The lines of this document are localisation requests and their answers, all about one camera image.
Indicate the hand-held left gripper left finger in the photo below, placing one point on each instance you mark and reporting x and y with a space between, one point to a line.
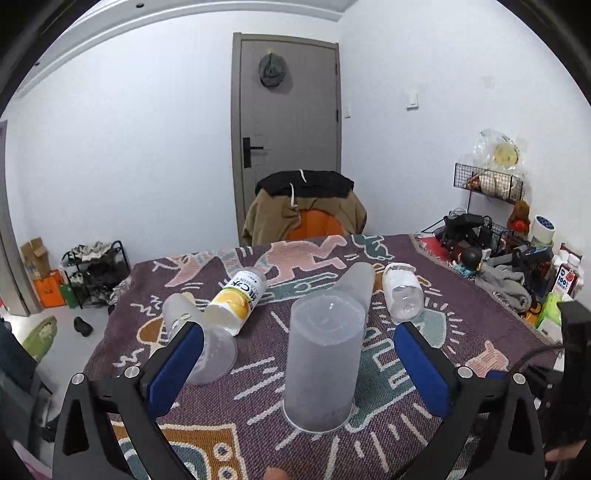
171 369

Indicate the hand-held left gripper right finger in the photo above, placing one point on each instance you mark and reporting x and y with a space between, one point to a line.
425 369

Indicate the frosted plastic cup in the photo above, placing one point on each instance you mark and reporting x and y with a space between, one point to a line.
358 284
321 360
212 350

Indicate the person's left hand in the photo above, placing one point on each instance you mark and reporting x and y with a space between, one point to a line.
277 474

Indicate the green tissue packet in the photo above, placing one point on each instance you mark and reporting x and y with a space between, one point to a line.
550 308

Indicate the white red carton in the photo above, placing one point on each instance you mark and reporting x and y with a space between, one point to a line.
565 279

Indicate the clear white label bottle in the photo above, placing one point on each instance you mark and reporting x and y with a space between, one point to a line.
400 290

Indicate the printed blanket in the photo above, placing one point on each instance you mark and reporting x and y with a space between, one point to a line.
258 369

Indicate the yellow label plastic bottle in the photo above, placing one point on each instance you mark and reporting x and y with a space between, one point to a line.
238 300

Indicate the black shoe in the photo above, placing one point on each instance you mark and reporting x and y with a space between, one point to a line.
83 326

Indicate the grey cloth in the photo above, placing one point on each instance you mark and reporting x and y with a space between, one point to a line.
505 281

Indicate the black round figurine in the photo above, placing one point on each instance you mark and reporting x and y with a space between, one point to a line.
470 259

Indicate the black shoe rack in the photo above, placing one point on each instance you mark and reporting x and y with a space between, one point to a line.
94 272

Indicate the white tape roll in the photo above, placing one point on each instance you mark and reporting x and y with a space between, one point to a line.
542 228

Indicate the green slipper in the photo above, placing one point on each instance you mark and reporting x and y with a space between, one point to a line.
40 334

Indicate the brown plush toy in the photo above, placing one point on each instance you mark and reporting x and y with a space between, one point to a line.
519 217

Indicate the orange bag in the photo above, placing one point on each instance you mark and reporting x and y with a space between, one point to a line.
48 290

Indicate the cardboard box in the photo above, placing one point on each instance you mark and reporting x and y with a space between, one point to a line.
34 258

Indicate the orange chair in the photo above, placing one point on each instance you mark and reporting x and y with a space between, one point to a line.
318 225

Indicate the brown jacket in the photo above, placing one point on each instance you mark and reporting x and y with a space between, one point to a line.
272 212

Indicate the clear plastic bag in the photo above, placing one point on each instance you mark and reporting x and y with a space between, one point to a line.
501 150

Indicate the black garment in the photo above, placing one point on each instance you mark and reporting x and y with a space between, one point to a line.
314 182

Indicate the grey door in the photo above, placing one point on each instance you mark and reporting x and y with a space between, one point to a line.
295 129

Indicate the grey hat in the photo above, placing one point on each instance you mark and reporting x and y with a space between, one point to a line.
272 69

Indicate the white light switch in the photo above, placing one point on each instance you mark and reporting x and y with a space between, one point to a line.
412 100

